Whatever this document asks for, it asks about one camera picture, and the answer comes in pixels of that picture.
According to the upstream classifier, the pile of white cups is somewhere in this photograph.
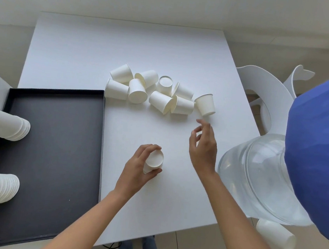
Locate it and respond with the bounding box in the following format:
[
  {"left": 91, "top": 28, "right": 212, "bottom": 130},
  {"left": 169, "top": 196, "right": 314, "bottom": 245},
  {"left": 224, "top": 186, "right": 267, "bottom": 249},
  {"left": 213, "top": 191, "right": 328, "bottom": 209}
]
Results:
[{"left": 103, "top": 61, "right": 220, "bottom": 121}]

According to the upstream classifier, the person's right hand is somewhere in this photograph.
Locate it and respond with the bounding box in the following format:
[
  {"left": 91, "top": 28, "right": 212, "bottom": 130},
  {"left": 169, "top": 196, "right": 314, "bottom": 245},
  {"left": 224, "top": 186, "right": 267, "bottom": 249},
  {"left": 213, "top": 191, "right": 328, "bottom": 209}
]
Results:
[{"left": 185, "top": 118, "right": 222, "bottom": 179}]

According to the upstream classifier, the small white paper cup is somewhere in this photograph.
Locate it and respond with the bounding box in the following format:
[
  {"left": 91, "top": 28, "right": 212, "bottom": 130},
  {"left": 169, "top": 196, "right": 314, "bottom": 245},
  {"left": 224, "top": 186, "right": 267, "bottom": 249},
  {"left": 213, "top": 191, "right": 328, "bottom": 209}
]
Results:
[
  {"left": 143, "top": 149, "right": 165, "bottom": 176},
  {"left": 253, "top": 218, "right": 299, "bottom": 249}
]

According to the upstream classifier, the clear large water jug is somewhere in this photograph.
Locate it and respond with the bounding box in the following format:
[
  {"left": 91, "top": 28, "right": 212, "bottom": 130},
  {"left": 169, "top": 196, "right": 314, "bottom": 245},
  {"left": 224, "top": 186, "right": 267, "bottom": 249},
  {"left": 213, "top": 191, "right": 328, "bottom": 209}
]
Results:
[{"left": 212, "top": 128, "right": 323, "bottom": 228}]

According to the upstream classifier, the blue cloth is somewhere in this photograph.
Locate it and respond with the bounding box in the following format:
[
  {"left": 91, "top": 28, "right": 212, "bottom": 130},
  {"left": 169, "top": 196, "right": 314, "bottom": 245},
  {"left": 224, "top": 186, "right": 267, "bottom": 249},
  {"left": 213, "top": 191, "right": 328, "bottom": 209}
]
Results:
[{"left": 274, "top": 57, "right": 329, "bottom": 246}]

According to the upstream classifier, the person's right forearm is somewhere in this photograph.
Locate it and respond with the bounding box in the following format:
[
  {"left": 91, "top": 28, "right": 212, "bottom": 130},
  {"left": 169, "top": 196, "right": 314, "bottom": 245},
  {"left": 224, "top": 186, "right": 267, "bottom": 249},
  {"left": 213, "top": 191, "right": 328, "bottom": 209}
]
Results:
[{"left": 191, "top": 169, "right": 304, "bottom": 249}]

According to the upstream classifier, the white plastic chair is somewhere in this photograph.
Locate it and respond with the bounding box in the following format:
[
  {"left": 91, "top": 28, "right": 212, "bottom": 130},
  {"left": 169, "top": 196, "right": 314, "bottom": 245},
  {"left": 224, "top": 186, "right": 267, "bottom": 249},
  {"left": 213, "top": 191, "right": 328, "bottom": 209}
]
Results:
[{"left": 229, "top": 58, "right": 316, "bottom": 141}]

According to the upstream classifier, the black rectangular tray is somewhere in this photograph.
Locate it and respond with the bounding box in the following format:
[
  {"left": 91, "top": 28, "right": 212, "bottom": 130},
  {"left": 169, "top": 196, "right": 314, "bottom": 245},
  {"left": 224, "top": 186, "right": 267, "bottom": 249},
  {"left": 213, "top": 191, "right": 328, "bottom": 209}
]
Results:
[{"left": 0, "top": 79, "right": 111, "bottom": 249}]

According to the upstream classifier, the person's left hand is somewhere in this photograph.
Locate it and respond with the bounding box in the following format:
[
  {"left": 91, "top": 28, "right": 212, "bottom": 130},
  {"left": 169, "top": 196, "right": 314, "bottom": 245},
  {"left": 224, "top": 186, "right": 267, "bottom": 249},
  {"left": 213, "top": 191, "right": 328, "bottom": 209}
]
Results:
[{"left": 114, "top": 141, "right": 166, "bottom": 201}]

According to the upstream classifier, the person's left forearm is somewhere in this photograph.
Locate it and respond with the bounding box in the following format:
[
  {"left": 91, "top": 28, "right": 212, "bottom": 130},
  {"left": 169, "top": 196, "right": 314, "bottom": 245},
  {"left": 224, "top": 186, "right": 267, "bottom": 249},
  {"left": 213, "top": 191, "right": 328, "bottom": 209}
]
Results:
[{"left": 36, "top": 181, "right": 134, "bottom": 249}]

